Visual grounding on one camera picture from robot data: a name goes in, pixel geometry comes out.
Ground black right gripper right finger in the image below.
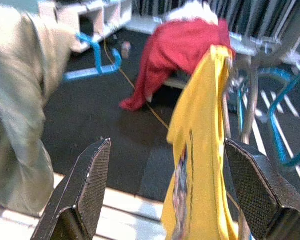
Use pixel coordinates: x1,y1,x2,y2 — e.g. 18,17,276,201
224,137,300,240

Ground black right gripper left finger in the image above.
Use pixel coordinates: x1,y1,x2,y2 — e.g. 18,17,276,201
29,136,112,240

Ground yellow shirt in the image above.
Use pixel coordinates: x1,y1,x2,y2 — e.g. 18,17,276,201
161,44,241,240

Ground silver metal hanger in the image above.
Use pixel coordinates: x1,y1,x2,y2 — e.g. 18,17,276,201
221,56,261,146

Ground blue plastic hanger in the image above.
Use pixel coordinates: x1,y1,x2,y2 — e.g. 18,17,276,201
236,74,250,137
62,32,123,82
266,68,300,168

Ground grey beige garment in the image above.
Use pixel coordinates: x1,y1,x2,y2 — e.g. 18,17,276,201
0,2,77,217

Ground small grey floor box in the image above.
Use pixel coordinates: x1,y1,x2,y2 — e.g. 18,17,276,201
121,41,131,59

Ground red cloth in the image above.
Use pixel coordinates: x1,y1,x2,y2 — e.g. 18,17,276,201
119,18,237,112

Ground white shelf unit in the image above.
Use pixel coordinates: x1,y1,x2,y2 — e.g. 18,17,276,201
38,0,133,53

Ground dark curtain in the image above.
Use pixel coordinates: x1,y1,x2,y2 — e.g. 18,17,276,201
132,0,300,43

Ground yellow floor cable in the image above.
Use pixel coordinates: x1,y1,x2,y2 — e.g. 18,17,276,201
103,38,241,211

